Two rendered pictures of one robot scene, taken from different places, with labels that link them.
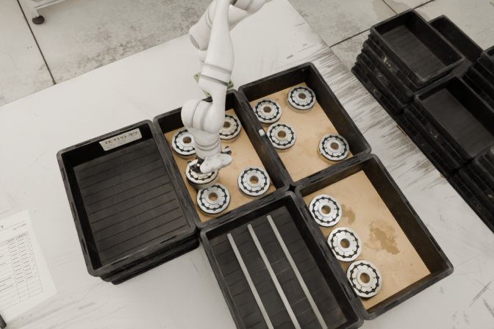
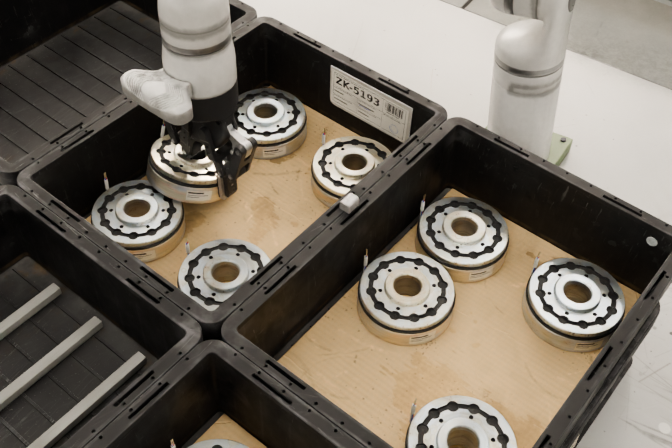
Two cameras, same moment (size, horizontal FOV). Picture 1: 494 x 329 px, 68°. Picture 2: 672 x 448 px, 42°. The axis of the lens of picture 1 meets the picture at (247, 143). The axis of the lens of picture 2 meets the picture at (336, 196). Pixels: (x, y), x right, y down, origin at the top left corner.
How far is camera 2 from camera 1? 0.78 m
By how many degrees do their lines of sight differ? 41
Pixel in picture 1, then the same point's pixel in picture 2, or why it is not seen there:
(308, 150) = (415, 390)
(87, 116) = (274, 12)
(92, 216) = (25, 60)
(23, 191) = not seen: hidden behind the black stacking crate
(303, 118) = (516, 339)
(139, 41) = not seen: hidden behind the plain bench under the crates
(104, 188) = (93, 53)
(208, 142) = (162, 9)
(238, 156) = (291, 233)
